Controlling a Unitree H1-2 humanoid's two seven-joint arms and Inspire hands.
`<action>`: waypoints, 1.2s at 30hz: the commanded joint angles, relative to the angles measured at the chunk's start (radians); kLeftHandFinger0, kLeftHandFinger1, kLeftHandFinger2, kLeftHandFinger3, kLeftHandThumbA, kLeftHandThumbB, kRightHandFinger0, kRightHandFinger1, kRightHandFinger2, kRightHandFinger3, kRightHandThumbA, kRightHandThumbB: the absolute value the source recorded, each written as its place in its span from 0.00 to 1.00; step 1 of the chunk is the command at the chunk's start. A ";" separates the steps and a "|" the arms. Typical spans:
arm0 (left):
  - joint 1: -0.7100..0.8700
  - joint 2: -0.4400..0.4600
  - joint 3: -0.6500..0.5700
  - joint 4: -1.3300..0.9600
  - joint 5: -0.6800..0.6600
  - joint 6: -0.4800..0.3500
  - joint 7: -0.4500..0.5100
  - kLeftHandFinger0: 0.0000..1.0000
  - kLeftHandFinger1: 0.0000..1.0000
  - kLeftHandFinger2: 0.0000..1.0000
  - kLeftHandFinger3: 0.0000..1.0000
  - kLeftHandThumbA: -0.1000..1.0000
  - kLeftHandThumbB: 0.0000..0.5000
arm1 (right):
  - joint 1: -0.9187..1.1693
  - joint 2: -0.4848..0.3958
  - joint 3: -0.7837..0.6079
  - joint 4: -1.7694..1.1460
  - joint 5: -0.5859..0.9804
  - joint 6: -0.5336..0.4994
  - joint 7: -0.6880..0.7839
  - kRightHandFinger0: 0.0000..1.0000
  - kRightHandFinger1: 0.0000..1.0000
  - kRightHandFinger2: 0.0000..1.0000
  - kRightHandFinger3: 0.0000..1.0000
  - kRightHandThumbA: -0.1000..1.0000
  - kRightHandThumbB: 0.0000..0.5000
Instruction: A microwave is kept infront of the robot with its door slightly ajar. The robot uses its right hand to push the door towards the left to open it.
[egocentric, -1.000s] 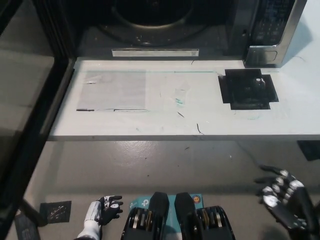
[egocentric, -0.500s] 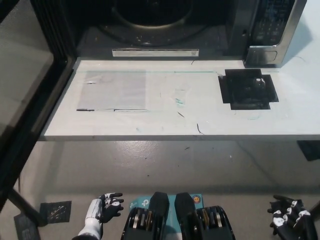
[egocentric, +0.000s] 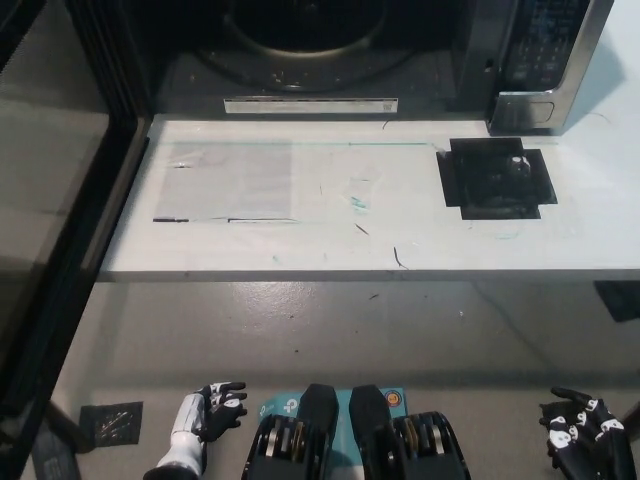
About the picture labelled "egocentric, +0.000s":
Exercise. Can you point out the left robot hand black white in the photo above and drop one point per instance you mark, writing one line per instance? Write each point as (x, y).
(223, 417)

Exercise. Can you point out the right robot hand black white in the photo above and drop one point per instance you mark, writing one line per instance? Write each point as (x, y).
(575, 427)

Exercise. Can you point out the white microwave label sticker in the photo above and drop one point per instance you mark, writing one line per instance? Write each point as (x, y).
(310, 105)

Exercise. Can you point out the stainless steel microwave body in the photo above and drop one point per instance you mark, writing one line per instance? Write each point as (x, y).
(560, 65)

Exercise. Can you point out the glass microwave turntable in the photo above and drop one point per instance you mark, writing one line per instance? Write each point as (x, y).
(305, 30)

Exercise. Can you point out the black square floor tape patch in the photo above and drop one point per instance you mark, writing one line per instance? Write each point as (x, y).
(111, 424)

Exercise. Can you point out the black table leg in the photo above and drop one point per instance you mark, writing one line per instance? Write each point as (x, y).
(67, 430)

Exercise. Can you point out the dark grey floor mat piece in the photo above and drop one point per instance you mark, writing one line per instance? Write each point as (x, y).
(57, 457)

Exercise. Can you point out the black tape patch on table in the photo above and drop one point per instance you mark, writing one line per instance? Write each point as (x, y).
(480, 190)

